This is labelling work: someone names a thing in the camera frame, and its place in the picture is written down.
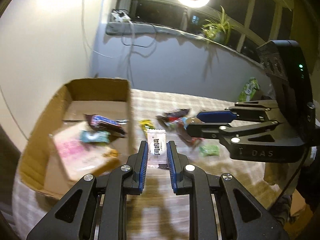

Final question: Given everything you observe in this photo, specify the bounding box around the green clear candy packet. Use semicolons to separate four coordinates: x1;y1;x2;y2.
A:
199;145;220;157

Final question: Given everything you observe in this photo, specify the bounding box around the dark small Snickers bar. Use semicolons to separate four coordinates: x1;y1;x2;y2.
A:
164;108;190;119

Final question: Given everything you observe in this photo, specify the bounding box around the clear red cake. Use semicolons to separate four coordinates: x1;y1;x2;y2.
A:
156;115;203;147

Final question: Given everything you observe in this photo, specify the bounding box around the pink white snack pouch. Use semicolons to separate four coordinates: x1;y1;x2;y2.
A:
49;121;119;183

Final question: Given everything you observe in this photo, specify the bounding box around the green white candy stick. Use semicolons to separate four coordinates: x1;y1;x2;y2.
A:
147;129;168;169

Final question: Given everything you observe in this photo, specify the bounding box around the teal candy packet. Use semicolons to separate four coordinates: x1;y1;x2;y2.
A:
79;131;110;144

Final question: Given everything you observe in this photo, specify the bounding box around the yellow candy packet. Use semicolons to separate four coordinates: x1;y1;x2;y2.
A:
139;119;155;138

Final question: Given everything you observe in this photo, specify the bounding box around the large Snickers bar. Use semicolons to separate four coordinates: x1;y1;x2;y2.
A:
85;114;126;138

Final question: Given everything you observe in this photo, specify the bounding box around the green cartoon bag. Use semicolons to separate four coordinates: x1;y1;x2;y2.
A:
238;77;260;102

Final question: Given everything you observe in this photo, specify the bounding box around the checkered beige tablecloth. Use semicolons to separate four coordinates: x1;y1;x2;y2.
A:
12;89;280;239

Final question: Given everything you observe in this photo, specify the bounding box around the potted spider plant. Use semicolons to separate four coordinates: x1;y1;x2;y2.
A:
201;6;235;45

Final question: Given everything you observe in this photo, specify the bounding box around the light tripod stand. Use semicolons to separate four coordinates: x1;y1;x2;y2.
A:
180;7;190;31

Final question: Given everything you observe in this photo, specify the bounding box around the brown cardboard box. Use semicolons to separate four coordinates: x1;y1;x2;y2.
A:
18;78;134;199

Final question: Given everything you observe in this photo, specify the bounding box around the grey windowsill cushion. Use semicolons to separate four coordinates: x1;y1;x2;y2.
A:
105;22;263;69

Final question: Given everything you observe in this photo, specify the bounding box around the white power strip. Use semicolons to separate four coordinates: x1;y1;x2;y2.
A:
111;9;131;23

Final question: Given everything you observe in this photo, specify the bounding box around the white cabinet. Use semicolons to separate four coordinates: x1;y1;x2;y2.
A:
1;0;116;151

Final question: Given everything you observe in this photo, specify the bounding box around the black cable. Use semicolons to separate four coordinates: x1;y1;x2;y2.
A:
111;8;158;49

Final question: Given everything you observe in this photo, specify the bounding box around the white cable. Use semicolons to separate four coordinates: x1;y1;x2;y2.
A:
81;0;137;59

